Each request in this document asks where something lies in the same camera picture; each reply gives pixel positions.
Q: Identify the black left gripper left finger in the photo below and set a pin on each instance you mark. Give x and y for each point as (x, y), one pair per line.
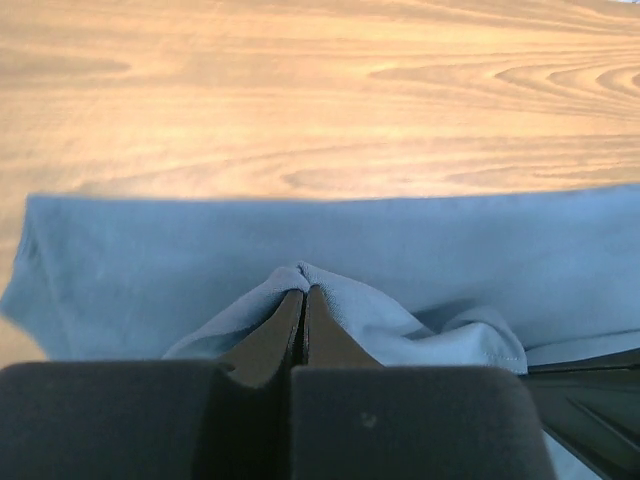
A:
(164, 419)

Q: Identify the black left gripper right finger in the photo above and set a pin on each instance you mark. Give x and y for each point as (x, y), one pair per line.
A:
(353, 418)

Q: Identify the teal blue t-shirt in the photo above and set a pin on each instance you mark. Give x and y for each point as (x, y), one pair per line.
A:
(510, 282)

